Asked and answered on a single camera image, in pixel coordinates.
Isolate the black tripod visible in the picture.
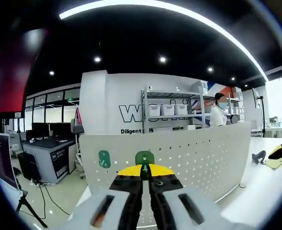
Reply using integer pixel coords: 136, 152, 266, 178
15, 189, 48, 229

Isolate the dark grey bracket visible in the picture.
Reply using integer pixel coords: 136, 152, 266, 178
251, 150, 267, 165

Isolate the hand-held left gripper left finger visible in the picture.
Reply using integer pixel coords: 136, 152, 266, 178
68, 164, 144, 230

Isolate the white storage bin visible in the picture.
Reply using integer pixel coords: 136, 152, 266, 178
161, 104, 175, 117
174, 104, 188, 115
147, 105, 161, 117

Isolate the green hook assembly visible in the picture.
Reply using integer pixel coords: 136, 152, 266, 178
98, 150, 112, 170
135, 150, 155, 180

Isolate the long ceiling strip light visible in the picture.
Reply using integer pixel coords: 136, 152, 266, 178
58, 0, 270, 83

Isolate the white perforated mounting plate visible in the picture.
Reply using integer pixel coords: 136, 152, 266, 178
79, 121, 252, 204

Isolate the black light stand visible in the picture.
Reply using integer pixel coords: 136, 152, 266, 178
256, 95, 268, 138

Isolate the dark grey office desk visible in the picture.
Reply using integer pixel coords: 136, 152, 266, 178
23, 138, 77, 184

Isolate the grey bag pink strap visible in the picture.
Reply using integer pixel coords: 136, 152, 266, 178
70, 107, 85, 135

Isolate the yellow green cloth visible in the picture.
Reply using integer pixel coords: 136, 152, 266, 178
265, 158, 282, 170

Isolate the computer monitor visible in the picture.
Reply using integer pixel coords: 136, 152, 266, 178
0, 131, 21, 191

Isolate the black background monitor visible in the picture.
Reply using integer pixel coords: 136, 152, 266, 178
49, 122, 71, 137
31, 122, 50, 138

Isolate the white chair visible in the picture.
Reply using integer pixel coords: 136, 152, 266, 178
75, 152, 86, 180

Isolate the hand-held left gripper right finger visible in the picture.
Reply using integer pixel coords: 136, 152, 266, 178
147, 163, 230, 230

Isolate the grey metal shelf rack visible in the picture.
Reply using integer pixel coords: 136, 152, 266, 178
140, 85, 212, 131

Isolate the black computer tower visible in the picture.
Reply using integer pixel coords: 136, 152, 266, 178
17, 152, 42, 182

